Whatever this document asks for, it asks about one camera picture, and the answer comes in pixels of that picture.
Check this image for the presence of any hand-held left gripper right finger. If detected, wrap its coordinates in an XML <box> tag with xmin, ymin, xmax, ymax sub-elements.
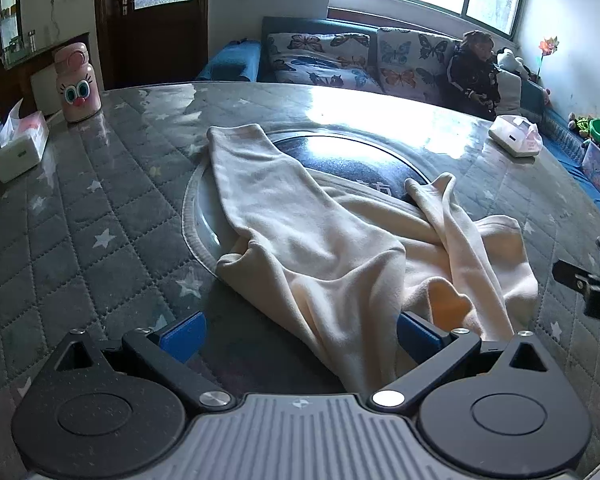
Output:
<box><xmin>367</xmin><ymin>311</ymin><xmax>551</xmax><ymax>413</ymax></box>

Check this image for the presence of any cream fleece garment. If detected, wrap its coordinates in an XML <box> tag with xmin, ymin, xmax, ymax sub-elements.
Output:
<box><xmin>206</xmin><ymin>123</ymin><xmax>540</xmax><ymax>395</ymax></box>

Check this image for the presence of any pink cartoon-eyed bottle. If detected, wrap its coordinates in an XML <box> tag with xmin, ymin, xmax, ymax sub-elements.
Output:
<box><xmin>54</xmin><ymin>42</ymin><xmax>101</xmax><ymax>123</ymax></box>

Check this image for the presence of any pink white tissue pack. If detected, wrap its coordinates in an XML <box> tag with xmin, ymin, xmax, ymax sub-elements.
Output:
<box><xmin>488</xmin><ymin>114</ymin><xmax>545</xmax><ymax>158</ymax></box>

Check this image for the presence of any white tissue box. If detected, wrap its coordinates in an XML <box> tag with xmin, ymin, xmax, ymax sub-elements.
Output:
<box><xmin>0</xmin><ymin>99</ymin><xmax>51</xmax><ymax>184</ymax></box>

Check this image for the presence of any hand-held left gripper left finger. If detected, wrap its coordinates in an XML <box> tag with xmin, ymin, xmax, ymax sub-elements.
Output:
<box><xmin>55</xmin><ymin>311</ymin><xmax>236</xmax><ymax>413</ymax></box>

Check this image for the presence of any blue sofa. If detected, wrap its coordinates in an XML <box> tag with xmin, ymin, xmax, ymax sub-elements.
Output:
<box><xmin>195</xmin><ymin>16</ymin><xmax>600</xmax><ymax>206</ymax></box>

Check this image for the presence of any dark wooden door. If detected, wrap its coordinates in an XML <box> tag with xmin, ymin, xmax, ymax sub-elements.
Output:
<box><xmin>94</xmin><ymin>0</ymin><xmax>211</xmax><ymax>91</ymax></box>

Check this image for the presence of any colourful pinwheel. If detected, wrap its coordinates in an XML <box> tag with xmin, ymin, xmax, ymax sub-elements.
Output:
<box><xmin>535</xmin><ymin>36</ymin><xmax>560</xmax><ymax>83</ymax></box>

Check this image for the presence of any white plush toy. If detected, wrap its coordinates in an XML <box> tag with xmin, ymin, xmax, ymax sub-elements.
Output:
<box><xmin>495</xmin><ymin>47</ymin><xmax>531</xmax><ymax>78</ymax></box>

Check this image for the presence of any round black induction cooktop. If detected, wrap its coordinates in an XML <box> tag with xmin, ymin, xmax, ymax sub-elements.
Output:
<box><xmin>182</xmin><ymin>129</ymin><xmax>461</xmax><ymax>281</ymax></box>

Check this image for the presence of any wide butterfly print cushion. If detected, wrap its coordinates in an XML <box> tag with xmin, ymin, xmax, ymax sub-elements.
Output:
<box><xmin>265</xmin><ymin>32</ymin><xmax>381</xmax><ymax>93</ymax></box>

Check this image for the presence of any dark wooden cabinet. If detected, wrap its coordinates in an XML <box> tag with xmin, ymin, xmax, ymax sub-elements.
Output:
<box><xmin>0</xmin><ymin>0</ymin><xmax>91</xmax><ymax>171</ymax></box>

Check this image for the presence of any grey quilted star table cover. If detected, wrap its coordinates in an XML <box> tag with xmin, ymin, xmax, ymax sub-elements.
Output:
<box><xmin>0</xmin><ymin>80</ymin><xmax>600</xmax><ymax>480</ymax></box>

